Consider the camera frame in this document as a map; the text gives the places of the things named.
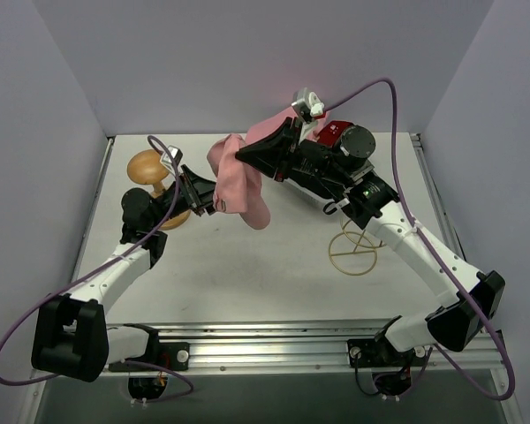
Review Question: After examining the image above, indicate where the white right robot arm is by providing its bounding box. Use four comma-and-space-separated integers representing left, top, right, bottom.
236, 118, 505, 365

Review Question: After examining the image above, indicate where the red baseball cap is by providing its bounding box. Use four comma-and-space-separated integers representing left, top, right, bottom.
314, 120, 354, 147

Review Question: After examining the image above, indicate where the pink baseball cap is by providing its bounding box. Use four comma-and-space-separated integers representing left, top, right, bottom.
207, 133, 270, 230

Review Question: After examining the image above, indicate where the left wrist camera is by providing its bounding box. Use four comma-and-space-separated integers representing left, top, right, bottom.
160, 145, 183, 170

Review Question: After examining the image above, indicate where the pink hat in basket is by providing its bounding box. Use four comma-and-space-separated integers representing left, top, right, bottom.
245, 107, 329, 145

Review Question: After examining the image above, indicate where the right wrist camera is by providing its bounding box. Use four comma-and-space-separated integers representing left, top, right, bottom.
291, 87, 325, 124

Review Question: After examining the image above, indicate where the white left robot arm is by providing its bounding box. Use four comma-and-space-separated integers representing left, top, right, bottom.
31, 166, 216, 382

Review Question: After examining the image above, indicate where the aluminium mounting rail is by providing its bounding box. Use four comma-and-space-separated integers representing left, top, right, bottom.
30, 320, 511, 385

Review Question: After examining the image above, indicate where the wooden mushroom hat stand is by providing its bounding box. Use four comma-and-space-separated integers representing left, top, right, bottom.
121, 150, 177, 232

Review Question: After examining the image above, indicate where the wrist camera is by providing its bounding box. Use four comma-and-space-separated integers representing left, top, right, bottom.
160, 145, 183, 170
291, 87, 325, 124

